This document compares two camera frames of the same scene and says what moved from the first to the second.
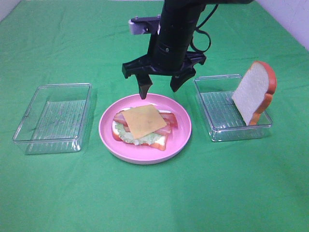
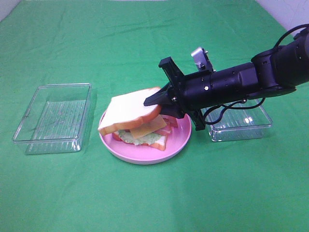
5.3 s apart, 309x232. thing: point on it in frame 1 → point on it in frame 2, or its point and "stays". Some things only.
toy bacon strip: x=170 y=119 stays
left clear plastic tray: x=55 y=119 stays
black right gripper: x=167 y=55 → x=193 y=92
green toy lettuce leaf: x=127 y=137 stays
